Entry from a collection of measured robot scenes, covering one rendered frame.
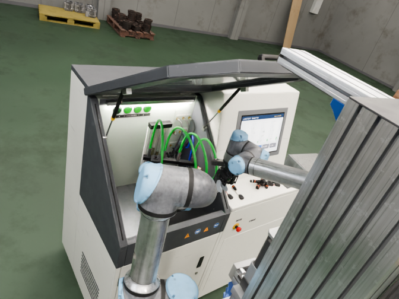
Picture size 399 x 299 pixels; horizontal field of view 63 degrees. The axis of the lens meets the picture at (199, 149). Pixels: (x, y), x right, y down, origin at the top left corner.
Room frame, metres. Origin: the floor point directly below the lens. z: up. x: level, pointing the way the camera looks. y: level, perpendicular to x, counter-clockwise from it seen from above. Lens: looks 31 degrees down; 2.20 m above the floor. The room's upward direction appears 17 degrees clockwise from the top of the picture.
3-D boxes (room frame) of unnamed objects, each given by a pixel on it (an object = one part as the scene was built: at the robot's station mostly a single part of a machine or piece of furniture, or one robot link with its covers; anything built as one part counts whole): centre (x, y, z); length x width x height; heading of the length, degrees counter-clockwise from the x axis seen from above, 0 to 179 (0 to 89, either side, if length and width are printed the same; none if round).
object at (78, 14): (7.80, 3.90, 0.18); 1.34 x 0.90 x 0.36; 126
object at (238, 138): (1.32, -0.16, 1.51); 0.09 x 0.08 x 0.11; 61
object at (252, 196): (1.84, -0.47, 0.96); 0.70 x 0.22 x 0.03; 133
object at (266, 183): (1.87, -0.49, 1.01); 0.23 x 0.11 x 0.06; 133
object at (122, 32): (8.47, 2.61, 0.25); 1.31 x 0.91 x 0.49; 36
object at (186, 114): (1.83, 0.15, 1.20); 0.13 x 0.03 x 0.31; 133
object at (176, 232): (1.30, -0.02, 0.87); 0.62 x 0.04 x 0.16; 133
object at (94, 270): (1.49, 0.17, 0.39); 0.70 x 0.58 x 0.79; 133
